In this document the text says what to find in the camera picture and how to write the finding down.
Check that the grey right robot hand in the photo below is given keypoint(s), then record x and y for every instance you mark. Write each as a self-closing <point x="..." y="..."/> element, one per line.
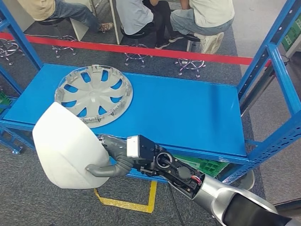
<point x="110" y="170"/>

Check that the white mirror cover part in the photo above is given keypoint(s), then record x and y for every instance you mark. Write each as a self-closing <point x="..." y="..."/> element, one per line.
<point x="66" y="146"/>

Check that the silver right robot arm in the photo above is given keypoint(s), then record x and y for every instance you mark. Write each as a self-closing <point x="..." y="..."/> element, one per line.
<point x="211" y="196"/>

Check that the blue metal shelf rack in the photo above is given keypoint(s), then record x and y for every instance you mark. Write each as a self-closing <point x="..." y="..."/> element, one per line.
<point x="176" y="109"/>

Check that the grey wheel hubcap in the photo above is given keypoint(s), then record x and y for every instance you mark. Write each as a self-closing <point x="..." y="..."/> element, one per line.
<point x="93" y="96"/>

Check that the red barrier tape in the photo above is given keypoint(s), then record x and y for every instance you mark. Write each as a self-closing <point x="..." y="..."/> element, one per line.
<point x="141" y="50"/>

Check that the black chrome swivel stool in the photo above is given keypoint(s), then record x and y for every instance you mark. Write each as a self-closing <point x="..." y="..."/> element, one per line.
<point x="135" y="35"/>
<point x="189" y="64"/>
<point x="53" y="21"/>
<point x="8" y="48"/>

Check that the person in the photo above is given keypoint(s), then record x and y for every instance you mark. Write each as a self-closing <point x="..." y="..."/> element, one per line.
<point x="72" y="11"/>
<point x="133" y="15"/>
<point x="211" y="12"/>

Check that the silver metal bar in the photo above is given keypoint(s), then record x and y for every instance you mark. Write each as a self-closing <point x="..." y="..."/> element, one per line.
<point x="289" y="207"/>

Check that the dark stanchion post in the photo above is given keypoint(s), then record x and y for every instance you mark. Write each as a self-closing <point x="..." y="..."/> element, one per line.
<point x="259" y="90"/>

